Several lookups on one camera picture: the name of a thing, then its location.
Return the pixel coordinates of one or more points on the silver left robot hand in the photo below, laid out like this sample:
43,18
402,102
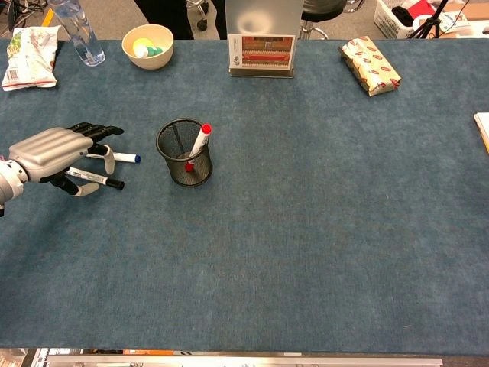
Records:
46,151

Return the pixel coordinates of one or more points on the black whiteboard marker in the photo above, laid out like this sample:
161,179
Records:
91,177

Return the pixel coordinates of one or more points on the blue whiteboard marker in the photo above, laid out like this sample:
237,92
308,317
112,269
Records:
126,157

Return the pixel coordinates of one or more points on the red whiteboard marker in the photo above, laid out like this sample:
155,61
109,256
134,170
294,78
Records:
200,143

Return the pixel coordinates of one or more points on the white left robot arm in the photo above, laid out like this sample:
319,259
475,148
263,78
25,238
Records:
9,183

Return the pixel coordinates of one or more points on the black cylindrical pen cup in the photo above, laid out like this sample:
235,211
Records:
198,179

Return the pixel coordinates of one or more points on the white printed snack bag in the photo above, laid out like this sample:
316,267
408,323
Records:
30,61

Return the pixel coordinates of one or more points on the clear plastic water bottle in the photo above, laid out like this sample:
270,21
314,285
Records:
86,42

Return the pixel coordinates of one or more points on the cream round bowl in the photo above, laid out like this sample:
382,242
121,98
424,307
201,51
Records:
153,62

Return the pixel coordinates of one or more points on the yellow ball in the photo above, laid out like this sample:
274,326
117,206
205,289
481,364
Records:
143,42

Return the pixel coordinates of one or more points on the small green white bottle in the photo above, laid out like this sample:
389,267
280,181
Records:
154,51

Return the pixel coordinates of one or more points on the person in black trousers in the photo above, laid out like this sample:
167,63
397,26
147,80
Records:
164,15

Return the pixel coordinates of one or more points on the chrome stool with castors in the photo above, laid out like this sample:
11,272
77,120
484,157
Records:
202,25

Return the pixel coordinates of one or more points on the printed red pattern card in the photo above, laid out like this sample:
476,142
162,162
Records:
263,51

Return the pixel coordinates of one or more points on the tan cardboard box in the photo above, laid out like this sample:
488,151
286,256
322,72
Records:
263,19

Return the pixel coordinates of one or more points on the blue felt table mat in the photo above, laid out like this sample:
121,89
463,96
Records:
305,191

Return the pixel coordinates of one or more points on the black seat chrome stool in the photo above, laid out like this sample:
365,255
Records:
321,7

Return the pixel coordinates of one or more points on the red print wrapped package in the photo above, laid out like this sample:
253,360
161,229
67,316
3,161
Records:
370,67

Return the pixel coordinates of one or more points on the white plastic basket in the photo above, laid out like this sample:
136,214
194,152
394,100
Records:
386,21

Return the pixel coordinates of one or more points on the black bag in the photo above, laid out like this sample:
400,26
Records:
401,15

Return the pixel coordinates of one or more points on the red flat item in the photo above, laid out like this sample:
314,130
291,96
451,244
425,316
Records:
420,7

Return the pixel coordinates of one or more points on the black tripod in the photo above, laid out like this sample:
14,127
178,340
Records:
429,23

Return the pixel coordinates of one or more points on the white bag blue print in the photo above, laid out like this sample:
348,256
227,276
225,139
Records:
454,21

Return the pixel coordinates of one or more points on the brown cardboard box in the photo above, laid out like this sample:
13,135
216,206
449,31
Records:
473,9

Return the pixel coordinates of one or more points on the aluminium profile rail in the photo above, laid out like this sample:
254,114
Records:
229,361

